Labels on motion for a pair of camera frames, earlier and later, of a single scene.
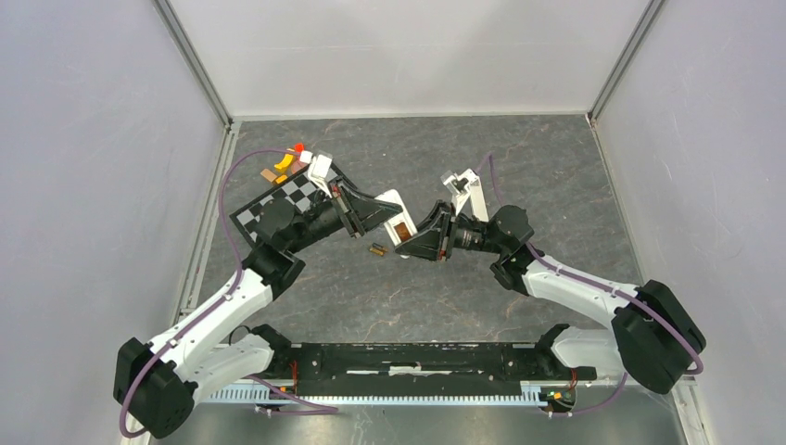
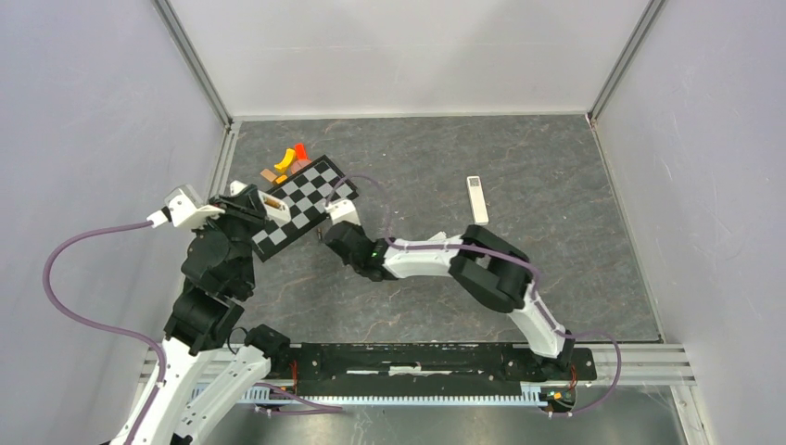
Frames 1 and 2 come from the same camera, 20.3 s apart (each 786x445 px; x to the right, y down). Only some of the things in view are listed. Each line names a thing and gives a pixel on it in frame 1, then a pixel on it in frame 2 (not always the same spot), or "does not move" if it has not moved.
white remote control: (400, 226) → (274, 208)
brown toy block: (268, 174) does not move
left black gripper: (358, 211) → (245, 205)
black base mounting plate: (428, 368) does not move
